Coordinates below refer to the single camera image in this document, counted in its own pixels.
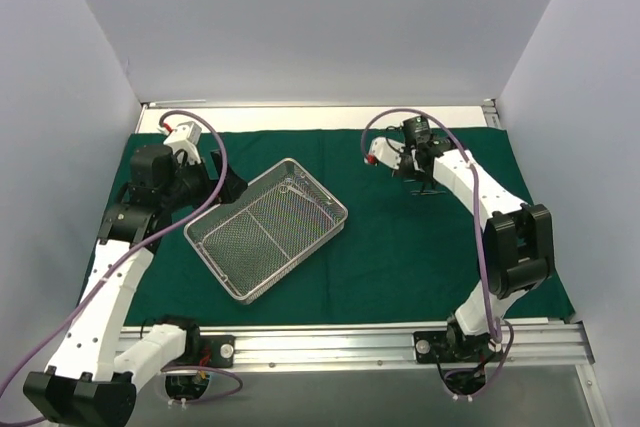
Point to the aluminium front rail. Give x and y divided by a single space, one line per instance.
538 342

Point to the green surgical cloth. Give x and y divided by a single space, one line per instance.
400 257

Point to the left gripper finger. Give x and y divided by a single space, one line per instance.
232 189
220 167

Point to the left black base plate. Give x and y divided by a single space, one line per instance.
216 351

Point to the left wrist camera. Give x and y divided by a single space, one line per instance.
183 140

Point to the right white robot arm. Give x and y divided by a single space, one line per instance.
514 238

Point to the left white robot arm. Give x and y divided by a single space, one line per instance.
87 382

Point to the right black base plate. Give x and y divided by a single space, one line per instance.
431 347

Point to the aluminium rail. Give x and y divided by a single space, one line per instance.
491 114
538 342

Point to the surgical scissors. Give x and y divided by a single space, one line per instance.
305 193

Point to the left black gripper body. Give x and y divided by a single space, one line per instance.
218 179

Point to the metal mesh instrument tray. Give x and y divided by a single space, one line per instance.
251 244

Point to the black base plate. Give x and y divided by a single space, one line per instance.
431 347
216 351

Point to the aluminium right side rail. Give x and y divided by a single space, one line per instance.
491 114

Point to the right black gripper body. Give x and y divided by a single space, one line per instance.
425 173

